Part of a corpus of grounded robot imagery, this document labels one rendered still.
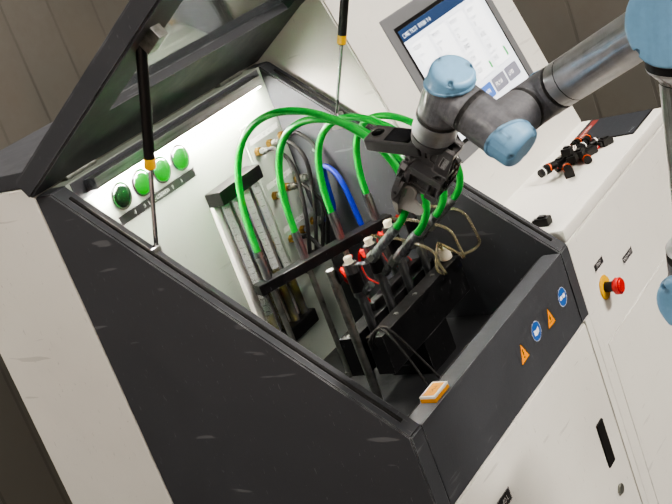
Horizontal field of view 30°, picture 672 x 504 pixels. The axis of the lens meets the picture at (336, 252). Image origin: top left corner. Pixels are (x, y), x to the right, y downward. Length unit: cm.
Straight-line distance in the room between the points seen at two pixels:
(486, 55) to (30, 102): 174
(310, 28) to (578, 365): 87
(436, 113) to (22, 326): 90
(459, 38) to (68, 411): 120
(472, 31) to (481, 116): 103
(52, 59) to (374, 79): 189
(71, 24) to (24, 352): 211
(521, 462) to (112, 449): 76
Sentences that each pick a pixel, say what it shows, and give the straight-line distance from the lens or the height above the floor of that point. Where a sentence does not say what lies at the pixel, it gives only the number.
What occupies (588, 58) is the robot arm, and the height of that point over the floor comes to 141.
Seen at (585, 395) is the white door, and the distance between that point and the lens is 255.
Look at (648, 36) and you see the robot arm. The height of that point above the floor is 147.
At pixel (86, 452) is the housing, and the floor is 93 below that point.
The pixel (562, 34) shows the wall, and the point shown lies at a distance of 416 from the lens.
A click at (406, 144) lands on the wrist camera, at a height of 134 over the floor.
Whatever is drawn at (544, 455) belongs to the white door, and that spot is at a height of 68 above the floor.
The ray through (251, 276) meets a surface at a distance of 250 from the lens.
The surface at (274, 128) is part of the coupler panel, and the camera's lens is 266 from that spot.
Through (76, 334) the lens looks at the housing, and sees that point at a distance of 231.
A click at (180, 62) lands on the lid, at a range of 227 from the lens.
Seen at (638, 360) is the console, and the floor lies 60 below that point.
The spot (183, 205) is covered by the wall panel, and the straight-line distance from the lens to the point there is 241.
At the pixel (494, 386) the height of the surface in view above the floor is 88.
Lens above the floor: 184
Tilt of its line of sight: 18 degrees down
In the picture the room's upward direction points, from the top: 21 degrees counter-clockwise
